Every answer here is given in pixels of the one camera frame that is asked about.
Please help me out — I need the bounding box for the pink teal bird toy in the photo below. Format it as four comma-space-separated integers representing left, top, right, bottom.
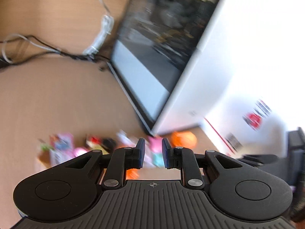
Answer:
148, 136, 164, 168

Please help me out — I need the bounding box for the pink yellow cupcake toy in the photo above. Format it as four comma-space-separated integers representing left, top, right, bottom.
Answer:
73, 147, 88, 157

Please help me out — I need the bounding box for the white pink snack packet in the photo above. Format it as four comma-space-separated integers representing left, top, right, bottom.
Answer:
116, 130, 138, 147

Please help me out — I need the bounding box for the red black figure toy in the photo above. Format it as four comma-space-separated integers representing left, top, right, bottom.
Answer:
85, 134, 117, 155

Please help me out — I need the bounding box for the orange pumpkin toy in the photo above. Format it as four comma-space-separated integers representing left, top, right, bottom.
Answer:
171, 131, 197, 149

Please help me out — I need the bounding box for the white printed cardboard box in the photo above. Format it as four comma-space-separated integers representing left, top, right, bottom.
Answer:
203, 0, 304, 158

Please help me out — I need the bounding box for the pink toy blister pack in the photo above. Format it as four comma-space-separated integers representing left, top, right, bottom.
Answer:
50, 133, 75, 166

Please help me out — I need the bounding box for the white computer tower case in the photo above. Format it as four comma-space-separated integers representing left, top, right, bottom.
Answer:
109, 0, 231, 136

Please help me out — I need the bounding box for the grey looped cable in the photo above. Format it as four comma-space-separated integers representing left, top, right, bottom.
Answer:
1, 34, 63, 65

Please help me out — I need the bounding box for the white bundled cable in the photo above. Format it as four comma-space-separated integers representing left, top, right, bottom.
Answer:
82, 0, 115, 56

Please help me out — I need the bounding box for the black cable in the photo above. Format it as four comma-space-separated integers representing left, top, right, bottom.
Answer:
0, 35, 113, 72

